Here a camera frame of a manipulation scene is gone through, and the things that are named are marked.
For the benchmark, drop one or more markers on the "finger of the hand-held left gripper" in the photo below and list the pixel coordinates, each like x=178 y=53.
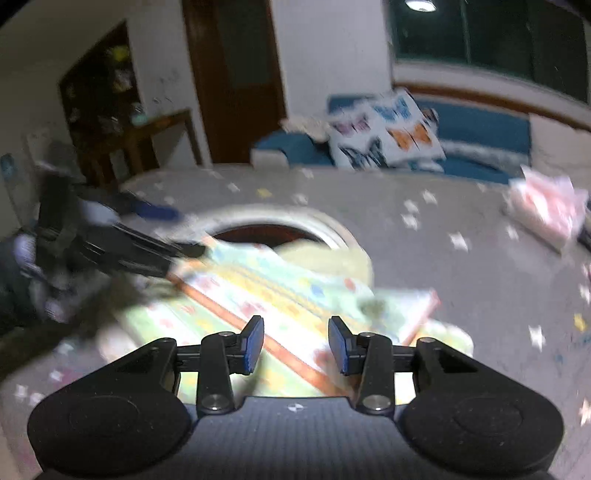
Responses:
x=152 y=256
x=152 y=212

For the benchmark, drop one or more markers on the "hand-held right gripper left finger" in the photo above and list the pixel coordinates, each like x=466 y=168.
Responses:
x=253 y=346

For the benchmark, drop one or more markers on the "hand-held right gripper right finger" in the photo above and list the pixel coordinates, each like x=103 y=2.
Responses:
x=339 y=346

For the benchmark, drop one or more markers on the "patterned green children's pants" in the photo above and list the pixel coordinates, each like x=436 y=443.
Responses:
x=286 y=295

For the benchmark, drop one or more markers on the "person's left forearm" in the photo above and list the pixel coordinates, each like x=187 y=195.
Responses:
x=18 y=286

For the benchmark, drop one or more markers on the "wooden side table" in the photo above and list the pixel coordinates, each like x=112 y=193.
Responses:
x=152 y=122

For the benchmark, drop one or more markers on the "grey star print tablecloth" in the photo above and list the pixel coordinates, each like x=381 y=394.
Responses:
x=415 y=258

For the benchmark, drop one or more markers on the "dark wooden shelf cabinet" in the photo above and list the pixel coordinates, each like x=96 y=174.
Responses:
x=101 y=92

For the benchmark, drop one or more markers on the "dark wooden door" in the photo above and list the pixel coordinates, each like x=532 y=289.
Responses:
x=235 y=83

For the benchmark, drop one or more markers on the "butterfly print pillow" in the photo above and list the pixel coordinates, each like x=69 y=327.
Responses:
x=388 y=134

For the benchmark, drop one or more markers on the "pink tissue pack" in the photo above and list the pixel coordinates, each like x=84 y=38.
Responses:
x=547 y=207

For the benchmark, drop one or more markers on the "blue sofa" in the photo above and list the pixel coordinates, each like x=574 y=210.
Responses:
x=480 y=134

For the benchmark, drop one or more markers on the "plain beige pillow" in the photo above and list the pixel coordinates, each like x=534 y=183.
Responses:
x=561 y=147

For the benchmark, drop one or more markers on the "dark window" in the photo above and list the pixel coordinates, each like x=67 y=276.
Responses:
x=498 y=32

